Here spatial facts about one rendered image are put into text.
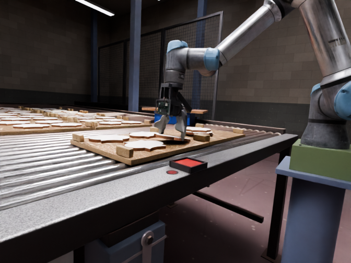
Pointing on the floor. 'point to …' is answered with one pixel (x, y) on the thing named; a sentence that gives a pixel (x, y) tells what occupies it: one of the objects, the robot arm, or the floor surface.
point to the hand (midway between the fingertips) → (172, 137)
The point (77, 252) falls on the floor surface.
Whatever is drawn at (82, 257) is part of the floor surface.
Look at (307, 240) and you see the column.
